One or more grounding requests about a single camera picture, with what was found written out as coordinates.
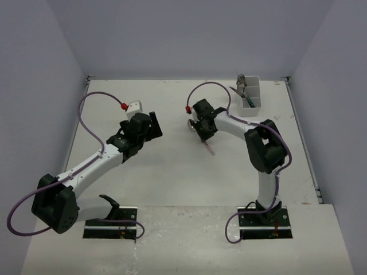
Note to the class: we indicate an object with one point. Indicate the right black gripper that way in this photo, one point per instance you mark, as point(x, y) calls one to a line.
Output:
point(204, 136)

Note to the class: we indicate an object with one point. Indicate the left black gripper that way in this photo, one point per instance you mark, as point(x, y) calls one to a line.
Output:
point(153, 130)

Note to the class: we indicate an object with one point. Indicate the dark floral handled knife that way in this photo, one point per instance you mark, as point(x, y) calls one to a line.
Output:
point(241, 88)

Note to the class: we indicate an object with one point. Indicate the all-silver fork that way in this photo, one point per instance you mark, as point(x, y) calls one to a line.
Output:
point(240, 79)

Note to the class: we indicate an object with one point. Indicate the pink handled knife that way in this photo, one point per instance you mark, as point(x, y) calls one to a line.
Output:
point(237, 91)

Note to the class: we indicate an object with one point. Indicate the teal handled spoon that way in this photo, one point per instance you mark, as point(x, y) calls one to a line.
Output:
point(250, 100)

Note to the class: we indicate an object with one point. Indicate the pink handled fork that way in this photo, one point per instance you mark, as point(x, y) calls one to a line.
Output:
point(244, 81)

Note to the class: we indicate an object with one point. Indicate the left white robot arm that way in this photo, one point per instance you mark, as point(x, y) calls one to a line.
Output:
point(57, 201)

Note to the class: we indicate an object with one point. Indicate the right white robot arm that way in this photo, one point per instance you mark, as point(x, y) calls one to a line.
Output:
point(266, 149)

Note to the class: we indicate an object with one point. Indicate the white three-compartment utensil holder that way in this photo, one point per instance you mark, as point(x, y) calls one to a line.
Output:
point(253, 90)

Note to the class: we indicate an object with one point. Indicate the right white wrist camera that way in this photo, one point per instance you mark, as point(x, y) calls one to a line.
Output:
point(195, 117)

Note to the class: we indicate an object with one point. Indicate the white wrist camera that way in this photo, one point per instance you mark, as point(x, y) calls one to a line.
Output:
point(133, 108)
point(195, 117)

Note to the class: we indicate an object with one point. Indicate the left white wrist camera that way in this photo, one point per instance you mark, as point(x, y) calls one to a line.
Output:
point(133, 108)

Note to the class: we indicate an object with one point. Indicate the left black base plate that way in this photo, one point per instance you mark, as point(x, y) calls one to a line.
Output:
point(125, 229)

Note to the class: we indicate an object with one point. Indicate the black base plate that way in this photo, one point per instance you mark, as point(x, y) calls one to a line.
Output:
point(125, 229)
point(274, 224)

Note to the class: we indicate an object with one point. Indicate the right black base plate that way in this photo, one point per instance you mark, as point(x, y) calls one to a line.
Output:
point(274, 224)

